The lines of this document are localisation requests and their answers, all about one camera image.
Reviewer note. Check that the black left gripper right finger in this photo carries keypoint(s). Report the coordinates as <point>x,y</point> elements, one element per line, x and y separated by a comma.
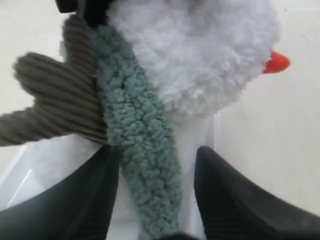
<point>232,207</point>

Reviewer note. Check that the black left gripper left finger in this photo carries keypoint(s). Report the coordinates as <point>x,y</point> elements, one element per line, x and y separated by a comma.
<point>77,208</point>

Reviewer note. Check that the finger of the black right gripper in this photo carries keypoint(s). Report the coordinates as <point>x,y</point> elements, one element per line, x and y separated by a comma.
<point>93,11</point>

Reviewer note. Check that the green fluffy scarf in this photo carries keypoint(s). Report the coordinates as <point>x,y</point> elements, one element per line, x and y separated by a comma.
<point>136,123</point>

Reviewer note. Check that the white plush snowman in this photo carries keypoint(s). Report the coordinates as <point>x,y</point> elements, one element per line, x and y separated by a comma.
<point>198,55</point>

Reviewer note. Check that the clear plastic stand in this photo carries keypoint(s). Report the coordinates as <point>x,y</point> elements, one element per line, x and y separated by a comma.
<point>41,165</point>

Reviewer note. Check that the white plastic tray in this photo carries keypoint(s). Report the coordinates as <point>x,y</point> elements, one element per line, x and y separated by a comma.
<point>189,137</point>

